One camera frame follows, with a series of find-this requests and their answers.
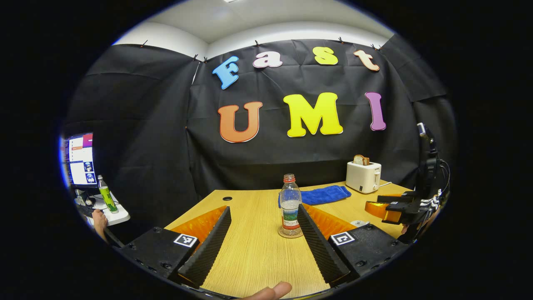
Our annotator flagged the black backdrop cloth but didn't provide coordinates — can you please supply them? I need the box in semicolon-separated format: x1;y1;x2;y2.
62;35;456;234

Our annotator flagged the green drink bottle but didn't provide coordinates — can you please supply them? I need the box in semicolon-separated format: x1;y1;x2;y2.
97;175;119;214

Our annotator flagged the computer monitor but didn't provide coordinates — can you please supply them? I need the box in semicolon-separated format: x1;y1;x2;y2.
62;132;98;189

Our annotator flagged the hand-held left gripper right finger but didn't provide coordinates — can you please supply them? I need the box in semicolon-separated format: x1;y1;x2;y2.
296;203;411;286

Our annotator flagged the clear plastic water bottle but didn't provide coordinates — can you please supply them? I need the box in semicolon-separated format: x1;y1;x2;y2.
280;174;303;236

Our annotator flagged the blue towel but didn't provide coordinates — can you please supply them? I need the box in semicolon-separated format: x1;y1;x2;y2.
278;185;352;208

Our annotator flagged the white side table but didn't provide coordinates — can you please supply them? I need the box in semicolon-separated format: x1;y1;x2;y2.
75;192;131;228

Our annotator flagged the white toaster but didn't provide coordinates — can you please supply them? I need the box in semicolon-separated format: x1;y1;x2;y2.
346;161;382;194

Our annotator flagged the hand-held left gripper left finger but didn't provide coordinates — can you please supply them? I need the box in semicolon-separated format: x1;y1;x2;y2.
119;205;232;289

